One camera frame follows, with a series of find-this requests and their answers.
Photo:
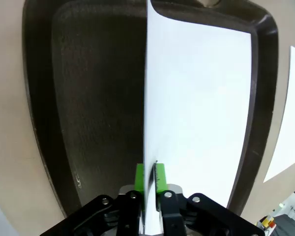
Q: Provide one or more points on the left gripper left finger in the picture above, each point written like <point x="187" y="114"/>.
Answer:
<point x="127" y="209"/>

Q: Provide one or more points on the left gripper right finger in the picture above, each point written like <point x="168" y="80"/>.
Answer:
<point x="172" y="209"/>

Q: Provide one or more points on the white A4 paper sheet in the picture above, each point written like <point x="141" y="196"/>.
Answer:
<point x="199" y="110"/>

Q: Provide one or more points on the yellow red emergency stop button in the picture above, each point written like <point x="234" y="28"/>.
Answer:
<point x="267" y="222"/>

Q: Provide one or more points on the brown plastic serving tray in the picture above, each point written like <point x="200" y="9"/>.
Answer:
<point x="100" y="98"/>

